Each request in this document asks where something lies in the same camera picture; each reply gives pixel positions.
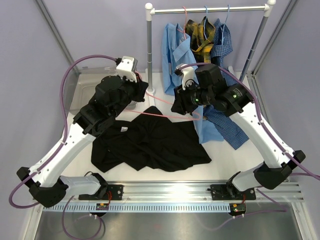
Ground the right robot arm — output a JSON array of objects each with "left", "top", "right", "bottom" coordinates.
[{"left": 171, "top": 62, "right": 306, "bottom": 199}]

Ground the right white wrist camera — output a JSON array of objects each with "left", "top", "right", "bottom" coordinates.
[{"left": 174, "top": 63, "right": 198, "bottom": 91}]

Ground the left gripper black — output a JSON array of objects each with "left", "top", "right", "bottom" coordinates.
[{"left": 110, "top": 72, "right": 149, "bottom": 118}]

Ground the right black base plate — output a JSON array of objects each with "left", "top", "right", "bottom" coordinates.
[{"left": 207, "top": 184, "right": 257, "bottom": 201}]

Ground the slotted cable duct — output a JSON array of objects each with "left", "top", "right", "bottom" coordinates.
[{"left": 43, "top": 202, "right": 231, "bottom": 213}]

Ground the left aluminium frame post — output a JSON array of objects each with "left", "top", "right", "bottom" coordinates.
[{"left": 34, "top": 0, "right": 75, "bottom": 65}]

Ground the light blue shirt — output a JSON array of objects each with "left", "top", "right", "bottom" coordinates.
[{"left": 161, "top": 22, "right": 225, "bottom": 145}]

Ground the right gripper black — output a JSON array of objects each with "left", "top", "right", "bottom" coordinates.
[{"left": 171, "top": 80, "right": 214, "bottom": 116}]

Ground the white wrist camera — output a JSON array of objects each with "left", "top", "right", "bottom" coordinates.
[
  {"left": 116, "top": 56, "right": 138, "bottom": 83},
  {"left": 174, "top": 63, "right": 198, "bottom": 91}
]

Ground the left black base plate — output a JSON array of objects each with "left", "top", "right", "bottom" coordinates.
[{"left": 78, "top": 184, "right": 124, "bottom": 201}]

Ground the right aluminium frame post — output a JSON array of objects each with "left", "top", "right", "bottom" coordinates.
[{"left": 251, "top": 0, "right": 299, "bottom": 78}]

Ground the dark blue checked shirt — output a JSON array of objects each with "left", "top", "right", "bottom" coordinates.
[{"left": 203, "top": 19, "right": 249, "bottom": 150}]

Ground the aluminium frame post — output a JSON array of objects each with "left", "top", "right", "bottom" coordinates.
[
  {"left": 34, "top": 0, "right": 75, "bottom": 65},
  {"left": 251, "top": 0, "right": 299, "bottom": 78}
]

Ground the blue hanger for plaid shirt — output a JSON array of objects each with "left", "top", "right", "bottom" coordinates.
[{"left": 203, "top": 5, "right": 209, "bottom": 40}]

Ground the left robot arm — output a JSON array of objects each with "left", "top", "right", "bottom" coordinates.
[{"left": 17, "top": 75, "right": 149, "bottom": 208}]

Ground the aluminium mounting rail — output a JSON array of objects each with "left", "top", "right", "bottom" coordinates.
[{"left": 63, "top": 181, "right": 304, "bottom": 203}]

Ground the blue hanger for checked shirt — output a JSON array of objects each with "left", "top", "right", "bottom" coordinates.
[{"left": 221, "top": 4, "right": 231, "bottom": 45}]

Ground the black shirt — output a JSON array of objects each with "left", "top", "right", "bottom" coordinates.
[{"left": 91, "top": 106, "right": 212, "bottom": 173}]

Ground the pink wire hanger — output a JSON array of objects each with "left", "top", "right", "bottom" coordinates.
[
  {"left": 124, "top": 71, "right": 202, "bottom": 122},
  {"left": 177, "top": 6, "right": 188, "bottom": 41}
]

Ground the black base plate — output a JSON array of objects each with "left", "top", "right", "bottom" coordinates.
[
  {"left": 207, "top": 184, "right": 257, "bottom": 201},
  {"left": 78, "top": 184, "right": 124, "bottom": 201}
]

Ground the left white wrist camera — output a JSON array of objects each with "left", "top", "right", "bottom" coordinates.
[{"left": 116, "top": 56, "right": 138, "bottom": 83}]

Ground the clear plastic storage bin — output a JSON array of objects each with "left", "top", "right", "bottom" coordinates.
[{"left": 68, "top": 65, "right": 138, "bottom": 113}]

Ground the yellow plaid shirt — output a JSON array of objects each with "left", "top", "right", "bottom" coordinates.
[{"left": 185, "top": 17, "right": 216, "bottom": 63}]

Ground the metal clothes rack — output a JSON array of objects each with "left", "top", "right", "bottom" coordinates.
[{"left": 144, "top": 0, "right": 276, "bottom": 100}]

